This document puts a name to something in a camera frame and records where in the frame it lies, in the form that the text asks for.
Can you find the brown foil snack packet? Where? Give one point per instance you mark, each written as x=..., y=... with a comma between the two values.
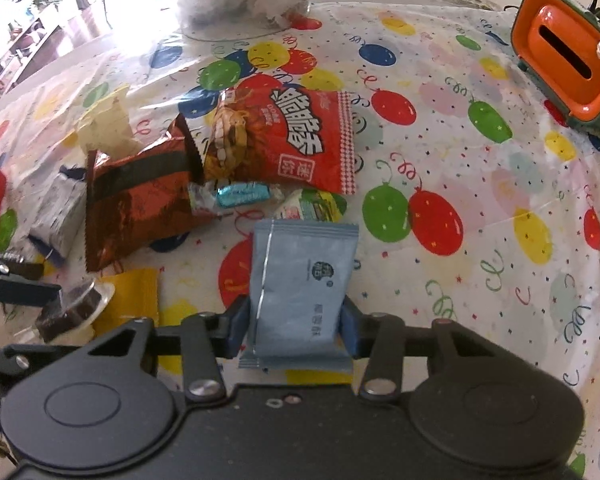
x=130, y=200

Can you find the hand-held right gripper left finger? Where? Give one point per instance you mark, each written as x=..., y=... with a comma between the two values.
x=237, y=327

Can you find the white and blue snack packet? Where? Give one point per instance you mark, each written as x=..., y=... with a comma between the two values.
x=55, y=215

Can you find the yellow snack packet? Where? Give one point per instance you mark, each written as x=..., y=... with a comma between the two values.
x=130, y=295

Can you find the blue wrapped candy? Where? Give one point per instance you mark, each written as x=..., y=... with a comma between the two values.
x=240, y=194

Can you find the green and white snack packet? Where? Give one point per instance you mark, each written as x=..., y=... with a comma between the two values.
x=310, y=207

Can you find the blue-grey snack packet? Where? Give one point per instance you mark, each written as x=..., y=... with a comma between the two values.
x=300, y=280

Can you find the cream crumpled packet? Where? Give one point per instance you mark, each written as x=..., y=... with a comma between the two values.
x=105, y=127

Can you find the red snack packet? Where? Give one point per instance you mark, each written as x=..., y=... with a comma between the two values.
x=300, y=135

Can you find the brownie in clear wrapper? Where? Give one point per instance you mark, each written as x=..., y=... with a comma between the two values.
x=75, y=310

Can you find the wooden TV console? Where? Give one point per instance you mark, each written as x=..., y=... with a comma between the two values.
x=35, y=45

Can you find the balloon printed tablecloth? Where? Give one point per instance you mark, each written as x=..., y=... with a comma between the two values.
x=455, y=160

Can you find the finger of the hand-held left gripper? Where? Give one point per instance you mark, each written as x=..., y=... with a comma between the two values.
x=5, y=362
x=25, y=294

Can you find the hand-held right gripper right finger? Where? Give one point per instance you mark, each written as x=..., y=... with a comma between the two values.
x=351, y=332

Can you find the orange and green container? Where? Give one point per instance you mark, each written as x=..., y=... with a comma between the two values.
x=555, y=50

